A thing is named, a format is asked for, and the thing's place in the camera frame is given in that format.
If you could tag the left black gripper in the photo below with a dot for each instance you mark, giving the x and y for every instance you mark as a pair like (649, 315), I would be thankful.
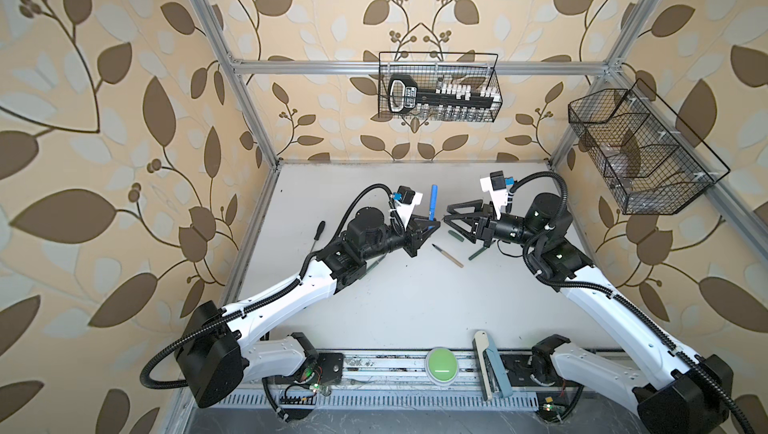
(412, 237)

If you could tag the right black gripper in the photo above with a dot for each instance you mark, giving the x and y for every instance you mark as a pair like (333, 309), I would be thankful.
(485, 229)

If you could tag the tan pen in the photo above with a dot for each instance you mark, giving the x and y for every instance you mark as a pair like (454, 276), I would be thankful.
(448, 256)

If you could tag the blue pen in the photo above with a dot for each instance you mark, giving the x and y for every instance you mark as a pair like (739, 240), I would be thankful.
(433, 202)

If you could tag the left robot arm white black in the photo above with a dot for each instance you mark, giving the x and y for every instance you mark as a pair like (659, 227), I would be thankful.
(222, 347)

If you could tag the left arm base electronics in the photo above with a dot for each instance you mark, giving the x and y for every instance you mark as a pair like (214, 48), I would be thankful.
(293, 397)

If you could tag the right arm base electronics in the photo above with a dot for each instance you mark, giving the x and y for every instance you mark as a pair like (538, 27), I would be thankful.
(557, 397)

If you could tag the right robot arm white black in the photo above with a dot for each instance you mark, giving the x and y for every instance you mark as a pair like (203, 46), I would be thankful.
(671, 388)

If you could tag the green pen cap right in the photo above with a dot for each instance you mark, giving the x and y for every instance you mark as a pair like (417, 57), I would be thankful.
(456, 235)

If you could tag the green pen right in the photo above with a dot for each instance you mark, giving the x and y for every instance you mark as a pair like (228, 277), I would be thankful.
(477, 253)

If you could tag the green pen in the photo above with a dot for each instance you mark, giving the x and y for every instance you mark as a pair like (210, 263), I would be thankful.
(375, 263)
(477, 253)

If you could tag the green pen left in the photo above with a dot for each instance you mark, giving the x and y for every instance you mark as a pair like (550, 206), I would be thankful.
(375, 263)

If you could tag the black bit set case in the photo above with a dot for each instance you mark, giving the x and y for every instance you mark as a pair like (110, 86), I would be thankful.
(404, 95)

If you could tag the green round button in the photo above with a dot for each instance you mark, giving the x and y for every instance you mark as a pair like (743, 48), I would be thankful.
(441, 366)

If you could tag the grey teal tool holder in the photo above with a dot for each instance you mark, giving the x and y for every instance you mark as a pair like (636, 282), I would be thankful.
(493, 374)

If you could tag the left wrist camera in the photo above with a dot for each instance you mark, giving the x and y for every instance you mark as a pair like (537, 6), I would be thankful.
(406, 200)

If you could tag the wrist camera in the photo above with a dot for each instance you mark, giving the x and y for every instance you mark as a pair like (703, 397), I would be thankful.
(406, 200)
(498, 186)

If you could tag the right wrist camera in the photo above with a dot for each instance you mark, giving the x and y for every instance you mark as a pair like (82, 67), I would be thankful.
(498, 186)

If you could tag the black handled screwdriver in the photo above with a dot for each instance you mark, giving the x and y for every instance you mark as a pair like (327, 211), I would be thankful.
(316, 236)

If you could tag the black wire basket back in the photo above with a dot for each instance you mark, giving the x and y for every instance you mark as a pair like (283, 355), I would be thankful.
(474, 68)

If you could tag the black wire basket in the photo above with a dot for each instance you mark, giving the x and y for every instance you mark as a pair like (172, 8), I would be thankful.
(474, 68)
(652, 160)

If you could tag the aluminium frame rails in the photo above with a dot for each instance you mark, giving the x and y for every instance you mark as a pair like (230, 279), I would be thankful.
(706, 58)

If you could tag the black wire basket right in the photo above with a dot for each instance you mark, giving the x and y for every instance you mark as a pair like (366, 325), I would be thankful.
(652, 160)

